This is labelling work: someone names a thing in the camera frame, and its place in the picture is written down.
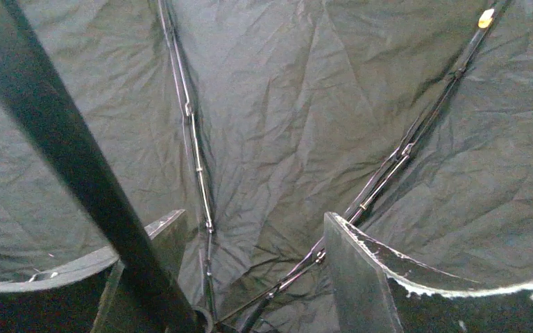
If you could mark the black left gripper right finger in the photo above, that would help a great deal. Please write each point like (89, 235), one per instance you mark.
(379, 289)

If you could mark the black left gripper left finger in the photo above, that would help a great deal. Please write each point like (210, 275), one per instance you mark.
(90, 294)

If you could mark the purple umbrella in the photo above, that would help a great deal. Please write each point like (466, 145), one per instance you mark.
(299, 101)

